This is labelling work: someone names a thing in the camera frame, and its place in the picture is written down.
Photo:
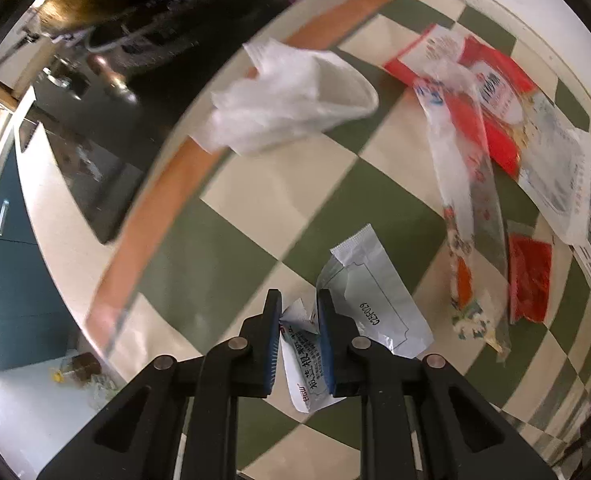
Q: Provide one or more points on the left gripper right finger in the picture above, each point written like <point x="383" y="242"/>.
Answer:
<point x="419" y="418"/>

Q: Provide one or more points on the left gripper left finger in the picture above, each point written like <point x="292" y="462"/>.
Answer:
<point x="178" y="418"/>

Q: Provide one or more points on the white printed sachet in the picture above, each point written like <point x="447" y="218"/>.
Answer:
<point x="302" y="360"/>

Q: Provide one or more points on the blue kitchen cabinets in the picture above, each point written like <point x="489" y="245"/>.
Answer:
<point x="35" y="325"/>

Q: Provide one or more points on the clear plastic bags pile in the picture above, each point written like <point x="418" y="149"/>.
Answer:
<point x="101" y="389"/>

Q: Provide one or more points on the oil bottle yellow cap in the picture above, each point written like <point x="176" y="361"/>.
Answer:
<point x="76" y="370"/>

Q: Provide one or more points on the white envelope packet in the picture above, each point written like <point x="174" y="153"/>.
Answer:
<point x="365" y="286"/>

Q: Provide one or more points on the small red packet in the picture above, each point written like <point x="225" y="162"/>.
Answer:
<point x="530" y="263"/>

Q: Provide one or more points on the white label sheet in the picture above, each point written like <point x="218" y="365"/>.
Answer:
<point x="555" y="169"/>

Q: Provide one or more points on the long clear printed wrapper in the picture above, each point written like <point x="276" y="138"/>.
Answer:
<point x="475" y="231"/>

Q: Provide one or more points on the crumpled white tissue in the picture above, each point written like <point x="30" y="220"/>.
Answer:
<point x="295" y="93"/>

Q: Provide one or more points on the black stove top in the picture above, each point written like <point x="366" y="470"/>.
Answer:
<point x="117" y="76"/>

